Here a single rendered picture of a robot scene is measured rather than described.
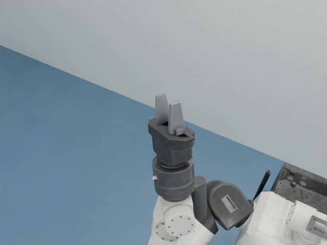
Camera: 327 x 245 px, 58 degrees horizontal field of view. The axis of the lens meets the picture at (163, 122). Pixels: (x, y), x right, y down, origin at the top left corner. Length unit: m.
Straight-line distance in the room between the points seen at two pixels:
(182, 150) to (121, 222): 1.79
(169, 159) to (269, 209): 0.38
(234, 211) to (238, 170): 1.74
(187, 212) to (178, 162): 0.12
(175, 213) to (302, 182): 0.44
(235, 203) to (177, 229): 0.24
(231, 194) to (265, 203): 0.10
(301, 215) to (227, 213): 0.19
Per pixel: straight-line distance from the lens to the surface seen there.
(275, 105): 2.34
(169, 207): 0.65
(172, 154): 0.56
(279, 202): 0.88
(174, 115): 0.54
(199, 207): 0.69
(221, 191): 0.83
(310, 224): 0.75
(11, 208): 2.60
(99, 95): 3.16
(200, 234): 0.85
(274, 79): 2.21
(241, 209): 0.85
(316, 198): 0.93
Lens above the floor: 2.11
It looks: 48 degrees down
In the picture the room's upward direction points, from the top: straight up
